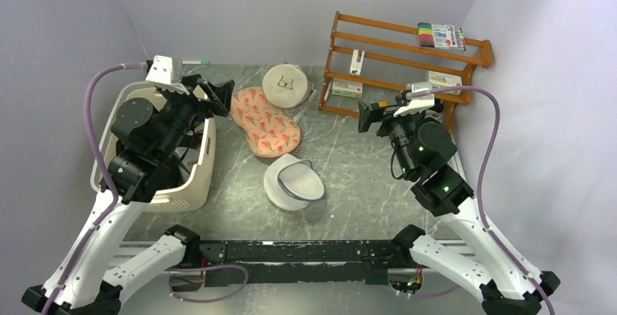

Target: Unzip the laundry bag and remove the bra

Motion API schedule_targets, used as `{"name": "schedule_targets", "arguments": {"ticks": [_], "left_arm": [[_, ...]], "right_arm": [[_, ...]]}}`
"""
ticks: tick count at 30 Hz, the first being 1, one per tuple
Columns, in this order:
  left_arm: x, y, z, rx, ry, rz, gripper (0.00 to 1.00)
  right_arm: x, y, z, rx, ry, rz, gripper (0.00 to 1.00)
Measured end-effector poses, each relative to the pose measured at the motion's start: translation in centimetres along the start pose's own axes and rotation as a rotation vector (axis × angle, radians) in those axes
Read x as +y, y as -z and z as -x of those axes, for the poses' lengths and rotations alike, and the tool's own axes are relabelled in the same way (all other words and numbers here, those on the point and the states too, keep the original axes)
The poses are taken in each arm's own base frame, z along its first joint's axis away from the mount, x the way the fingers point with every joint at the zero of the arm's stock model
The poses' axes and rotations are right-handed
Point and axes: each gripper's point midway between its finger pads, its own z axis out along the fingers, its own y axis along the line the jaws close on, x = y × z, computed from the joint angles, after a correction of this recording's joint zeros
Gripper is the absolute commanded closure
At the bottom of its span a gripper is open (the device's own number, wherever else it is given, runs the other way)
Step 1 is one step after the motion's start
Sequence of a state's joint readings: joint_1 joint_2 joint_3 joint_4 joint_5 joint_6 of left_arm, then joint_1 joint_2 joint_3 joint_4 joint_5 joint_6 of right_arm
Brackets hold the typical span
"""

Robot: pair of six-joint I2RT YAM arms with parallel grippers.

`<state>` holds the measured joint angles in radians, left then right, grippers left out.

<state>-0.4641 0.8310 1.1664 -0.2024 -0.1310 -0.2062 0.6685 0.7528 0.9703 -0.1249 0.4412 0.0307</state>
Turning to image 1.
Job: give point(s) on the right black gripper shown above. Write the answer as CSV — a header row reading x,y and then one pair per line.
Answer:
x,y
388,118

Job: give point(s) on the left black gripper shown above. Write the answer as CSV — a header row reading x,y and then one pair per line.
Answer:
x,y
221,94

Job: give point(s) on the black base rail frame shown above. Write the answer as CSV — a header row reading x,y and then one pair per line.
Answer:
x,y
217,263

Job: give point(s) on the pink floral mesh laundry bag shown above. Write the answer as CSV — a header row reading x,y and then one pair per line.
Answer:
x,y
268,131

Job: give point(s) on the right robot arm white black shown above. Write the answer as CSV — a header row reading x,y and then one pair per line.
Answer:
x,y
500,278

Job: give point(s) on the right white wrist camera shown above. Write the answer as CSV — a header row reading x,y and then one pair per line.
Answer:
x,y
415,98

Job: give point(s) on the white green marker pen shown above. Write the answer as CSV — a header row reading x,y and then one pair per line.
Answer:
x,y
196,62

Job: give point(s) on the white box shelf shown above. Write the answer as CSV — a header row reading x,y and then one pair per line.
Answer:
x,y
345,88
443,80

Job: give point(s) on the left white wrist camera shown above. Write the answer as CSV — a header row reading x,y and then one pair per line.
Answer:
x,y
165,73

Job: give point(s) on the round beige mesh bag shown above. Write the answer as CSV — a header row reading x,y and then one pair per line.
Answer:
x,y
286,86

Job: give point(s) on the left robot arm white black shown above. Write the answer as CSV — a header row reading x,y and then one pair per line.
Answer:
x,y
77,286

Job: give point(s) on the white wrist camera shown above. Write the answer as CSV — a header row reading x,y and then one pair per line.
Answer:
x,y
165,73
415,98

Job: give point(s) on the dark clothes in basket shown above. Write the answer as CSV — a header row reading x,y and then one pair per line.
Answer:
x,y
186,154

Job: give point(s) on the white box left shelf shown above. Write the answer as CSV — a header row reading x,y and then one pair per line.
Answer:
x,y
345,88

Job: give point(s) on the white box right shelf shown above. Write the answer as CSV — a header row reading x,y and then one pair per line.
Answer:
x,y
443,80

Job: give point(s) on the wooden shelf rack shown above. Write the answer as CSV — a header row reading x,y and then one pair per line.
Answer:
x,y
393,57

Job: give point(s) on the paper leaflet under bag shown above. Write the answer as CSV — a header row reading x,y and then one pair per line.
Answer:
x,y
300,110

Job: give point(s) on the white dome mesh bag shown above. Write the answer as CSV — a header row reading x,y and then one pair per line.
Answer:
x,y
291,183

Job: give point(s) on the cream plastic laundry basket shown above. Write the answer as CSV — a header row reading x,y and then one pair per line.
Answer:
x,y
136,156

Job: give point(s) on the white small device on shelf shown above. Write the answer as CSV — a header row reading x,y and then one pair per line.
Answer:
x,y
356,63

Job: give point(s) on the coloured marker pen pack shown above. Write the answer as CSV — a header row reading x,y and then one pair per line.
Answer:
x,y
439,36

